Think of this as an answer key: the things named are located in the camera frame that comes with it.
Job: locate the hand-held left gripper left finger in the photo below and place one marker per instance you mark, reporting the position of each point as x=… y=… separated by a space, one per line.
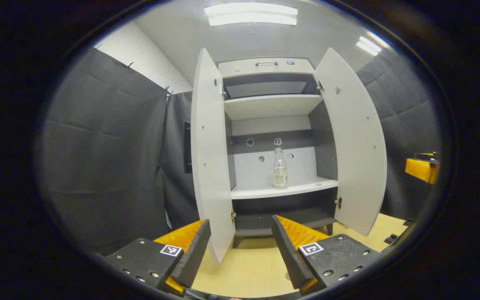
x=194 y=258

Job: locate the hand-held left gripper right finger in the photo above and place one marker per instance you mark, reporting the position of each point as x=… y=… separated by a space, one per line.
x=290 y=258

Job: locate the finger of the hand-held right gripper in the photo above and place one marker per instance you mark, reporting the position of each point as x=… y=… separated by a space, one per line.
x=421 y=168

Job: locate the white cabinet door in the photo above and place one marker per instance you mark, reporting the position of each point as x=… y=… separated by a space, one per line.
x=208 y=166
x=352 y=146

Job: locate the clear plastic bottle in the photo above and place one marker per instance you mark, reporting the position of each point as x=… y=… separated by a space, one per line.
x=281 y=175

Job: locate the white and grey cabinet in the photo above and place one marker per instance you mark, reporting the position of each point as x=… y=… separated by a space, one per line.
x=271 y=106

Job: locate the white cabinet drawer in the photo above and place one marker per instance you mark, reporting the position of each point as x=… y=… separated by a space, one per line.
x=244 y=68

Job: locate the black quilted backdrop cloth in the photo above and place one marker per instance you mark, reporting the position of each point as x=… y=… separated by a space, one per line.
x=406 y=116
x=98 y=146

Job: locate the black table clamp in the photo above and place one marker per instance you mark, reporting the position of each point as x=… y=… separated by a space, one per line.
x=391 y=239
x=408 y=222

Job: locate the ceiling light panel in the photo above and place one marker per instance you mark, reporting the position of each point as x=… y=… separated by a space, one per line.
x=369 y=43
x=250 y=14

